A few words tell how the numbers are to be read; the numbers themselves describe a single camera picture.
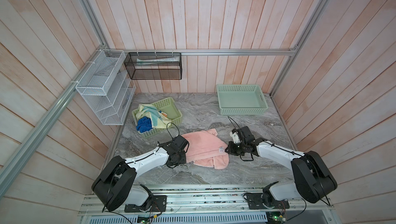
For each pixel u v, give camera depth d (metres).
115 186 0.42
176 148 0.68
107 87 0.69
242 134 0.72
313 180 0.43
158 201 0.74
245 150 0.66
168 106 1.11
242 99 1.15
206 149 0.88
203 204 0.74
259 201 0.73
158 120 0.92
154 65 1.03
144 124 0.92
